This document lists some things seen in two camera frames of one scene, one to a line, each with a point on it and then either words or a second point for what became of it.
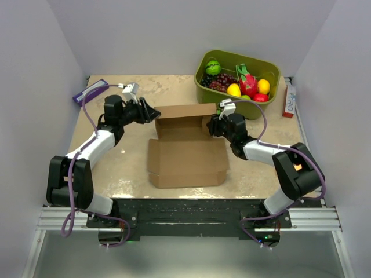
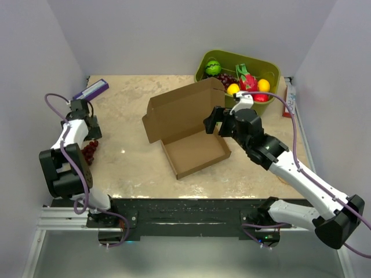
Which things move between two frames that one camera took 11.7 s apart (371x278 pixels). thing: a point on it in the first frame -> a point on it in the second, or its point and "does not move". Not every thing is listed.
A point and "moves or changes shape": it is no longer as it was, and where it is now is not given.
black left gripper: [146, 113] -> [94, 134]
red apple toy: [261, 97] does not move
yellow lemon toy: [233, 89] does not move
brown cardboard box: [185, 154] moves or changes shape
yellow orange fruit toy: [264, 86] does not move
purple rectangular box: [78, 98] does not move
